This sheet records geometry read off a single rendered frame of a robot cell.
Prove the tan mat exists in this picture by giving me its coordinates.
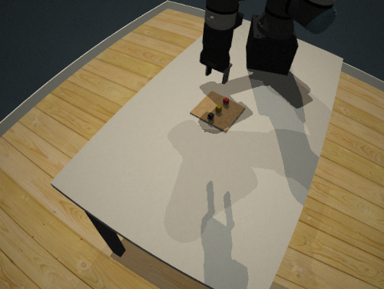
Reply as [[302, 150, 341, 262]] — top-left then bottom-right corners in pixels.
[[190, 91, 245, 132]]

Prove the black die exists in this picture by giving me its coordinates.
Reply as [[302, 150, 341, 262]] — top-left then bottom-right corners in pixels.
[[207, 112, 214, 120]]

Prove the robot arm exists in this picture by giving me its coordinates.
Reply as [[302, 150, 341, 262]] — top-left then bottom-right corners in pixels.
[[206, 0, 336, 40]]

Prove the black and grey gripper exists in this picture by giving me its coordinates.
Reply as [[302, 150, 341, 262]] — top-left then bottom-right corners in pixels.
[[200, 4, 243, 84]]

